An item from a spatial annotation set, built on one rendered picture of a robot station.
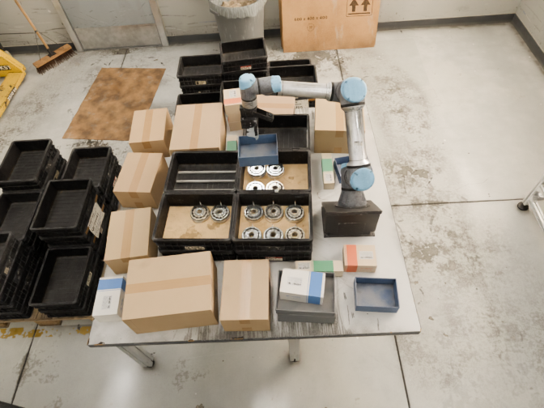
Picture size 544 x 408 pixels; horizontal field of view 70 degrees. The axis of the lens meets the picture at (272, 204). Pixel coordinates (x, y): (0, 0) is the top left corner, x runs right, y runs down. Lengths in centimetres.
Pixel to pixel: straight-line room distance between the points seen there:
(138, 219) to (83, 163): 125
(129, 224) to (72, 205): 83
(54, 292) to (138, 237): 95
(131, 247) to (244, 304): 67
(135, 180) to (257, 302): 104
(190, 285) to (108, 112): 277
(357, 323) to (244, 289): 56
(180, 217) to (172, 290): 46
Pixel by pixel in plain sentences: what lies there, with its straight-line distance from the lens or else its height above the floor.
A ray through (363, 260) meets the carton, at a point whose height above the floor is 77.
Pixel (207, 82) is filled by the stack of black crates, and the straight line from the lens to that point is 370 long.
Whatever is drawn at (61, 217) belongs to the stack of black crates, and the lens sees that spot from 295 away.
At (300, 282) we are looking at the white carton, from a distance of 185.
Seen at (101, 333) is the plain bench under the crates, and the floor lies 70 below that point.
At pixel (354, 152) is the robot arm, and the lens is 194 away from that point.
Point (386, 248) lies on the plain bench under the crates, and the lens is 220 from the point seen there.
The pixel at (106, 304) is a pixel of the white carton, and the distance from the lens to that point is 212.
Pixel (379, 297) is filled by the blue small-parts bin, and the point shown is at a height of 70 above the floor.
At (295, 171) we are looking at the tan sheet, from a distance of 229.
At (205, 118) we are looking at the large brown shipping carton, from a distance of 257.
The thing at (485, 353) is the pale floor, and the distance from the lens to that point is 291.
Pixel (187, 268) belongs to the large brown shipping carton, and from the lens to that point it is 194.
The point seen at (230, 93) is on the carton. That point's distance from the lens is 268.
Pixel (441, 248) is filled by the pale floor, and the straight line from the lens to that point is 313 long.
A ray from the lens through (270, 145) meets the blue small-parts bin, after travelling 210.
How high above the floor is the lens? 258
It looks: 54 degrees down
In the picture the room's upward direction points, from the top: 6 degrees counter-clockwise
